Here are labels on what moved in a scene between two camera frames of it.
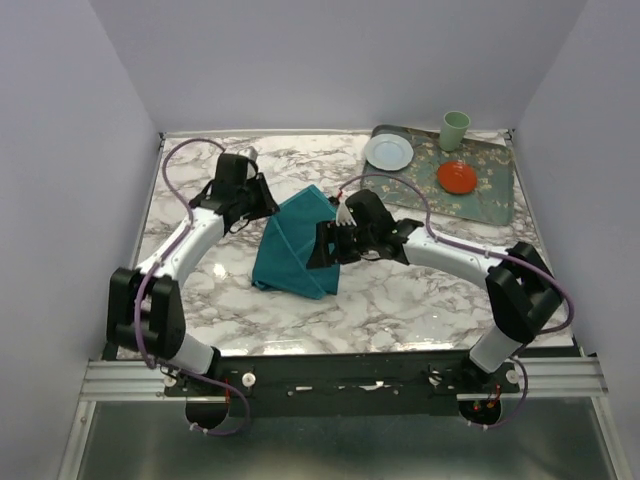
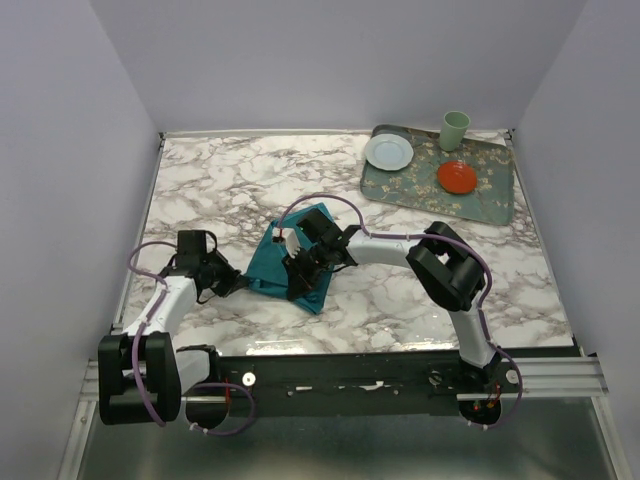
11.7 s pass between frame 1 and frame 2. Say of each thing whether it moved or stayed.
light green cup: stayed
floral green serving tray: stayed
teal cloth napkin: moved
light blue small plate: stayed
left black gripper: moved
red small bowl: stayed
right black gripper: moved
